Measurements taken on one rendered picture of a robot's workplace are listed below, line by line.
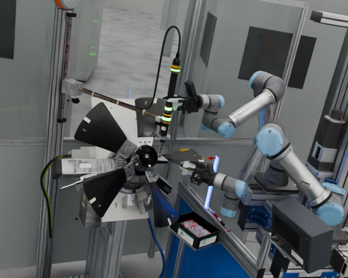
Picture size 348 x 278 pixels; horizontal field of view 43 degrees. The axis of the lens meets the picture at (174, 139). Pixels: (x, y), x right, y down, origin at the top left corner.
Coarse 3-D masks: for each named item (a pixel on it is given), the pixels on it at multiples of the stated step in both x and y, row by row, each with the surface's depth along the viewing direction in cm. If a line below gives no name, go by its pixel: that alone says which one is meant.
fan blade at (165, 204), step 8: (152, 184) 218; (152, 192) 215; (160, 192) 224; (152, 200) 212; (160, 200) 218; (160, 208) 215; (168, 208) 223; (160, 216) 213; (168, 216) 219; (176, 216) 225; (160, 224) 211; (168, 224) 216
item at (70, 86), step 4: (64, 80) 245; (68, 80) 246; (72, 80) 248; (64, 84) 244; (68, 84) 243; (72, 84) 241; (76, 84) 242; (80, 84) 244; (64, 88) 245; (68, 88) 243; (72, 88) 242; (76, 88) 243; (80, 88) 245; (64, 92) 246; (68, 92) 244; (72, 92) 243; (76, 92) 244; (80, 92) 246
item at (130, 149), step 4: (124, 144) 220; (128, 144) 220; (132, 144) 220; (120, 148) 221; (124, 148) 221; (128, 148) 221; (132, 148) 221; (120, 152) 222; (124, 152) 222; (128, 152) 222; (132, 152) 222; (124, 156) 223; (128, 156) 222
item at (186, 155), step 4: (176, 152) 239; (180, 152) 240; (184, 152) 240; (188, 152) 241; (192, 152) 242; (196, 152) 243; (164, 156) 229; (168, 156) 230; (172, 156) 231; (176, 156) 233; (180, 156) 234; (184, 156) 236; (188, 156) 237; (192, 156) 238; (200, 156) 241; (168, 160) 224; (172, 160) 226; (176, 160) 227; (180, 160) 229; (184, 160) 230; (188, 160) 232; (192, 160) 234; (196, 160) 236; (180, 164) 225; (204, 164) 235; (192, 168) 227
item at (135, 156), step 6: (138, 150) 216; (144, 150) 218; (150, 150) 220; (132, 156) 219; (138, 156) 216; (144, 156) 217; (150, 156) 219; (156, 156) 219; (126, 162) 223; (138, 162) 214; (144, 162) 216; (150, 162) 218; (156, 162) 218; (138, 168) 219; (144, 168) 217; (150, 168) 228; (138, 174) 224; (144, 174) 226
